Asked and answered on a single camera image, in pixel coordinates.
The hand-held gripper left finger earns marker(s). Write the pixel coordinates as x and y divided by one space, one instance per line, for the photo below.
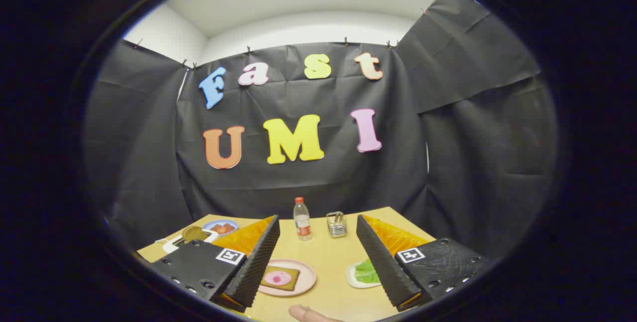
259 262

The pink ham slice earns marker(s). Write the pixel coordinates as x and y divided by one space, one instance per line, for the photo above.
277 277

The small white dish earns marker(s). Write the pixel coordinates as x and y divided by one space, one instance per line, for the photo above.
351 275

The white toaster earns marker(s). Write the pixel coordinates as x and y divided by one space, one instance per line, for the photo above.
170 246

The metal mesh cutlery holder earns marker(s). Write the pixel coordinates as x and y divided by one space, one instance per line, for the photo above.
337 227

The black backdrop cloth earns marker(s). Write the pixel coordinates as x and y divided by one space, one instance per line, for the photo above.
323 182

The blue plate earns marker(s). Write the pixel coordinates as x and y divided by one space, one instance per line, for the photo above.
209 222

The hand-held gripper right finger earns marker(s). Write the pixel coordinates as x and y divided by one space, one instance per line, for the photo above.
380 262

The pink plate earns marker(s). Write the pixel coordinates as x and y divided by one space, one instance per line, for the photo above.
307 278

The brown bread slice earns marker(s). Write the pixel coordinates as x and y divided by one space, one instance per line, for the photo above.
191 233
294 272

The clear bottle with red cap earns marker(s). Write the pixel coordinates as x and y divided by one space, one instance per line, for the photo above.
302 222

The green lettuce leaf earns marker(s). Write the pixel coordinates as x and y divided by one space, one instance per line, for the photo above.
366 272

